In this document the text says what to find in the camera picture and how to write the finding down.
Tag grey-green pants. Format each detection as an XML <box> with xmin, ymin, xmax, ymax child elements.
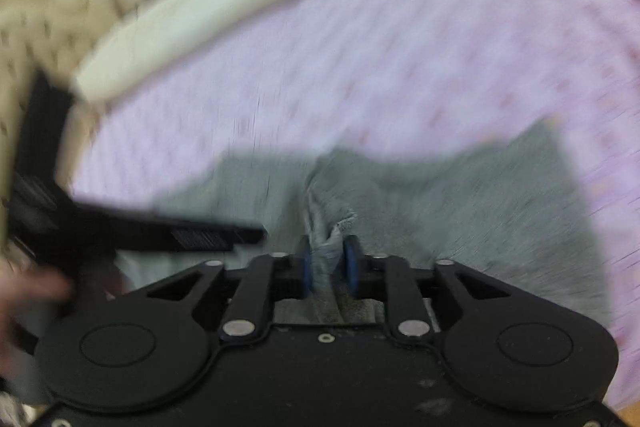
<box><xmin>114</xmin><ymin>118</ymin><xmax>614</xmax><ymax>333</ymax></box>

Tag person's left hand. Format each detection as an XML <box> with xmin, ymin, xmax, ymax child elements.
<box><xmin>1</xmin><ymin>268</ymin><xmax>75</xmax><ymax>379</ymax></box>

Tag pink checkered bed sheet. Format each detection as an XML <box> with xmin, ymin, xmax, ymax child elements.
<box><xmin>72</xmin><ymin>0</ymin><xmax>639</xmax><ymax>409</ymax></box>

